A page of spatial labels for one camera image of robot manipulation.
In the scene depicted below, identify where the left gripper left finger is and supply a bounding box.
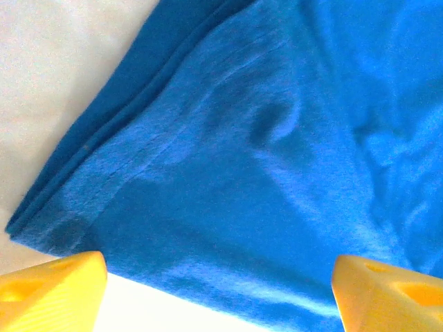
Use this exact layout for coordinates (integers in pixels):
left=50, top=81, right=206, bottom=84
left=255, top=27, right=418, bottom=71
left=0, top=250, right=108, bottom=332

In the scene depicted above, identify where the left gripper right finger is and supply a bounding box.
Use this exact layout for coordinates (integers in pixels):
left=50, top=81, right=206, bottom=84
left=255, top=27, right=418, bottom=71
left=332, top=254, right=443, bottom=332

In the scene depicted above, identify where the blue t-shirt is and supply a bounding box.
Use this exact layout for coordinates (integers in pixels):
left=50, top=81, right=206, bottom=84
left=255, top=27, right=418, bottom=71
left=5, top=0, right=443, bottom=332

